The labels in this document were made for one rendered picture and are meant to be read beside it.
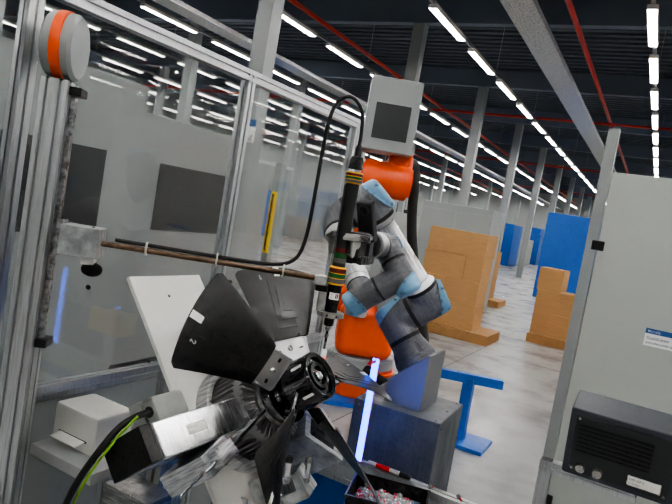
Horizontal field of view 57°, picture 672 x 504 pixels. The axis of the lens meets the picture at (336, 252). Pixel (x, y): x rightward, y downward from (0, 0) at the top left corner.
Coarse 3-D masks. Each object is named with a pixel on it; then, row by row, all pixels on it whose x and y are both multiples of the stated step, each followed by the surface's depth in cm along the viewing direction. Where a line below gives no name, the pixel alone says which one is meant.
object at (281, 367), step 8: (280, 352) 144; (272, 360) 143; (288, 360) 146; (264, 368) 143; (280, 368) 145; (264, 376) 143; (272, 376) 144; (280, 376) 145; (264, 384) 144; (272, 384) 145
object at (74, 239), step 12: (60, 228) 145; (72, 228) 145; (84, 228) 145; (96, 228) 148; (60, 240) 145; (72, 240) 145; (84, 240) 146; (96, 240) 146; (60, 252) 145; (72, 252) 145; (84, 252) 146; (96, 252) 146
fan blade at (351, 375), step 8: (328, 360) 177; (336, 360) 179; (344, 360) 181; (336, 368) 171; (344, 368) 174; (352, 368) 177; (336, 376) 159; (344, 376) 164; (352, 376) 168; (360, 376) 173; (368, 376) 178; (352, 384) 160; (360, 384) 165; (368, 384) 170; (376, 384) 175; (376, 392) 167; (384, 392) 173
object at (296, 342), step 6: (300, 336) 156; (276, 342) 155; (282, 342) 155; (288, 342) 155; (294, 342) 155; (300, 342) 155; (306, 342) 155; (276, 348) 154; (282, 348) 154; (294, 348) 154; (300, 348) 154; (306, 348) 154; (288, 354) 153; (294, 354) 153; (300, 354) 153
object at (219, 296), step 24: (216, 288) 134; (216, 312) 133; (240, 312) 137; (216, 336) 133; (240, 336) 137; (264, 336) 141; (192, 360) 130; (216, 360) 134; (240, 360) 138; (264, 360) 142
